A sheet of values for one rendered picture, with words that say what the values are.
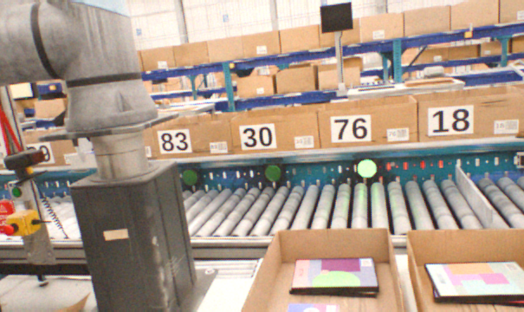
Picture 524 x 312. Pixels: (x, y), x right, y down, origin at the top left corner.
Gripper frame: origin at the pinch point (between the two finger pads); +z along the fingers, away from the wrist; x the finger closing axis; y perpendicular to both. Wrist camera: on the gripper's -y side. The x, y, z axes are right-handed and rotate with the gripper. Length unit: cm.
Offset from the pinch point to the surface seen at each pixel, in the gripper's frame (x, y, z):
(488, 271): -23, 112, 26
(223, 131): 60, 25, 5
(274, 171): 52, 49, 22
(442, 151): 53, 115, 18
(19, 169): -5.4, -22.6, 1.8
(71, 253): -0.1, -15.3, 34.6
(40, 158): -3.0, -15.8, -1.0
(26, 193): -2.7, -25.2, 11.0
